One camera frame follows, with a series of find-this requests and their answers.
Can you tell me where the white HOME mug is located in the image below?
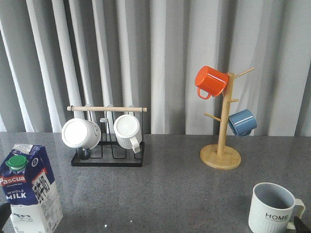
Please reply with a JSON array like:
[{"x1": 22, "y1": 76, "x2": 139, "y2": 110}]
[{"x1": 248, "y1": 182, "x2": 306, "y2": 233}]

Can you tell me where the white ribbed mug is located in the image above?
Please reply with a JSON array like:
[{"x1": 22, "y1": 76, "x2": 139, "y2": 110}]
[{"x1": 114, "y1": 115, "x2": 142, "y2": 153}]

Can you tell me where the wooden mug tree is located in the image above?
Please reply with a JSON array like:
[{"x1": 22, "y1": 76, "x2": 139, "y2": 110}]
[{"x1": 200, "y1": 67, "x2": 254, "y2": 170}]

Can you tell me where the blue white milk carton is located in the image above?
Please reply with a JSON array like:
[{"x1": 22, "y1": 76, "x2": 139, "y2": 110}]
[{"x1": 0, "y1": 144, "x2": 63, "y2": 233}]

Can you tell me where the white smiley mug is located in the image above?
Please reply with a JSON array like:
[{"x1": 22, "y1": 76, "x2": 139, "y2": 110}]
[{"x1": 62, "y1": 118, "x2": 101, "y2": 150}]

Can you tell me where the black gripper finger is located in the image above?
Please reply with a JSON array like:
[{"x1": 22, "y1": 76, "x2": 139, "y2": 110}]
[
  {"x1": 294, "y1": 216, "x2": 311, "y2": 233},
  {"x1": 0, "y1": 202, "x2": 12, "y2": 232}
]

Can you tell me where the grey curtain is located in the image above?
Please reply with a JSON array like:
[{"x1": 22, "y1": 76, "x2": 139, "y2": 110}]
[{"x1": 0, "y1": 0, "x2": 311, "y2": 136}]

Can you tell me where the blue enamel mug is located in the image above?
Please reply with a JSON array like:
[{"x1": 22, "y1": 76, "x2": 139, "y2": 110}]
[{"x1": 228, "y1": 109, "x2": 257, "y2": 137}]

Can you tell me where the orange enamel mug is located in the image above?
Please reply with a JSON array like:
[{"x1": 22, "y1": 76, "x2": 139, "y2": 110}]
[{"x1": 195, "y1": 66, "x2": 229, "y2": 100}]

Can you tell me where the black wire mug rack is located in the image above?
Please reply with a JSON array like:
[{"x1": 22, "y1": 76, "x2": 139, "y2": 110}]
[{"x1": 67, "y1": 105, "x2": 147, "y2": 167}]

